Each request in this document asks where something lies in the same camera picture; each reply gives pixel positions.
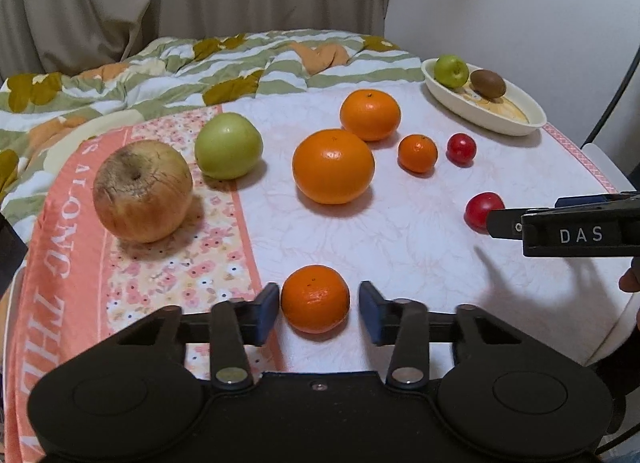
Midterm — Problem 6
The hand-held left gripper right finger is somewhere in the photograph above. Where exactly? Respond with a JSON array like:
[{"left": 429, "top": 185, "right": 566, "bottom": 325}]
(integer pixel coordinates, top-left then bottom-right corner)
[{"left": 359, "top": 281, "right": 525, "bottom": 388}]

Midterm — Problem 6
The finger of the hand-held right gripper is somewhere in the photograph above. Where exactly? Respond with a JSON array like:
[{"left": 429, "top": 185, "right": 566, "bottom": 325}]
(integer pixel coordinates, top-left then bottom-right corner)
[
  {"left": 554, "top": 191, "right": 640, "bottom": 210},
  {"left": 487, "top": 207, "right": 525, "bottom": 243}
]

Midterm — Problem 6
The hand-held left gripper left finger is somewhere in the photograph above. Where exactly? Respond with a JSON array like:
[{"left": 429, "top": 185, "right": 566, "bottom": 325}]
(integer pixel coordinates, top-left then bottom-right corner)
[{"left": 116, "top": 283, "right": 279, "bottom": 390}]

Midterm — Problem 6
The red plum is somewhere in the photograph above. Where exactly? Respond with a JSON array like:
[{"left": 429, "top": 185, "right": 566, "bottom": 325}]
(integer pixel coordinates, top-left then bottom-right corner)
[
  {"left": 446, "top": 133, "right": 477, "bottom": 166},
  {"left": 464, "top": 192, "right": 506, "bottom": 232}
]

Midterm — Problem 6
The medium mandarin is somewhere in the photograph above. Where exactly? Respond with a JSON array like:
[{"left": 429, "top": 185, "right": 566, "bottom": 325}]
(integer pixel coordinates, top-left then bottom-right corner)
[{"left": 280, "top": 265, "right": 351, "bottom": 335}]

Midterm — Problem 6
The white oval dish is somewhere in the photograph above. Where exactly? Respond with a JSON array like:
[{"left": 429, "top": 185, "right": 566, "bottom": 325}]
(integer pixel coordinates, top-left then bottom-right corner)
[{"left": 421, "top": 57, "right": 548, "bottom": 137}]

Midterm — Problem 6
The small mandarin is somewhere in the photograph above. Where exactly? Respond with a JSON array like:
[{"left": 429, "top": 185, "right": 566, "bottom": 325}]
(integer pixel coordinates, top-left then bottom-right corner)
[{"left": 398, "top": 134, "right": 439, "bottom": 174}]

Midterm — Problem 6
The largest orange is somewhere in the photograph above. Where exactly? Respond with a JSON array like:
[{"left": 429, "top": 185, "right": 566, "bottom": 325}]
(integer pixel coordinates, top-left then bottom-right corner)
[{"left": 292, "top": 128, "right": 376, "bottom": 206}]

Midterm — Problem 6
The large green apple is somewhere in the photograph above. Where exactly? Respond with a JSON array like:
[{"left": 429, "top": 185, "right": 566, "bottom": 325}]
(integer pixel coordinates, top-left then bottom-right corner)
[{"left": 194, "top": 112, "right": 264, "bottom": 180}]

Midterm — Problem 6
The large orange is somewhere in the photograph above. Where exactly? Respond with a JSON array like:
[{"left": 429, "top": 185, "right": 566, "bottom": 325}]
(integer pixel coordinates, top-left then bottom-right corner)
[{"left": 339, "top": 89, "right": 402, "bottom": 142}]

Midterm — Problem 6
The person's right hand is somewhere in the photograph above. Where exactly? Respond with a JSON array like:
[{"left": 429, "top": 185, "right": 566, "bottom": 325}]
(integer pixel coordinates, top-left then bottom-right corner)
[{"left": 618, "top": 267, "right": 640, "bottom": 295}]

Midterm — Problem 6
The pink floral tablecloth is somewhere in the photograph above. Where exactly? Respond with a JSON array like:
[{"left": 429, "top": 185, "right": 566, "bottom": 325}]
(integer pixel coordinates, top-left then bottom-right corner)
[{"left": 0, "top": 80, "right": 622, "bottom": 463}]

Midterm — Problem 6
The brown kiwi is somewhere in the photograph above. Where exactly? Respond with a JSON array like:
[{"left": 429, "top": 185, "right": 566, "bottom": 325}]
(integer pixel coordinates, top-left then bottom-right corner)
[{"left": 470, "top": 69, "right": 507, "bottom": 99}]

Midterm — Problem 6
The small green apple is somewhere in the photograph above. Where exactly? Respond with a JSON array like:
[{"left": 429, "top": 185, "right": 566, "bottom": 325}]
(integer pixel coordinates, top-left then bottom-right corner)
[{"left": 433, "top": 55, "right": 470, "bottom": 90}]

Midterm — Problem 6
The large brown apple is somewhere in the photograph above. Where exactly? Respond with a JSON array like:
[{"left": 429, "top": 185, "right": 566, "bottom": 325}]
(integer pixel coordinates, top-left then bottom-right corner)
[{"left": 92, "top": 140, "right": 194, "bottom": 244}]

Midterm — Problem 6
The green striped blanket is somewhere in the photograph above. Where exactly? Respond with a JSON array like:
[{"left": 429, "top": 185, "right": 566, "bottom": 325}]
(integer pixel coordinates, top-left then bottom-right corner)
[{"left": 0, "top": 30, "right": 426, "bottom": 244}]

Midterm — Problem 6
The dark object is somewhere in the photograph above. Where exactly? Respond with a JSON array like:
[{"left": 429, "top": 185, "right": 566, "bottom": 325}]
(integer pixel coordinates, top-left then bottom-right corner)
[{"left": 0, "top": 215, "right": 27, "bottom": 275}]

